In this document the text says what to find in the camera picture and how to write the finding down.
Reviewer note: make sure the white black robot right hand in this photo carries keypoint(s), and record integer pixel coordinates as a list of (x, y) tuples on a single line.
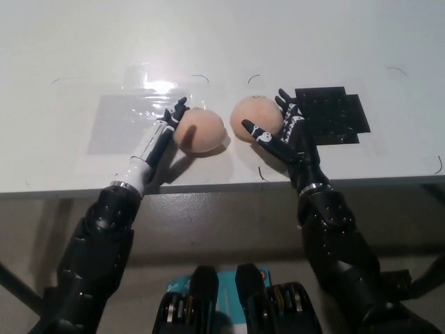
[(295, 146)]

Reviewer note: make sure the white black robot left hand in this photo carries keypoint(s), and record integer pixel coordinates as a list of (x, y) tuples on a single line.
[(149, 146)]

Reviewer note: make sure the beige dumpling toy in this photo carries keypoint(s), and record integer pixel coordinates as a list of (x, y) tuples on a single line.
[(205, 134), (255, 115)]

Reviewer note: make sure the clear plastic sheet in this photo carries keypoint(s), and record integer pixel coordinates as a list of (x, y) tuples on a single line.
[(111, 128)]

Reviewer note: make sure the black square tape patch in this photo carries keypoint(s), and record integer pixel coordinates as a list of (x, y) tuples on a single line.
[(333, 115)]

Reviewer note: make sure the black teal robot torso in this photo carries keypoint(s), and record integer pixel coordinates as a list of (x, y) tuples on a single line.
[(243, 306)]

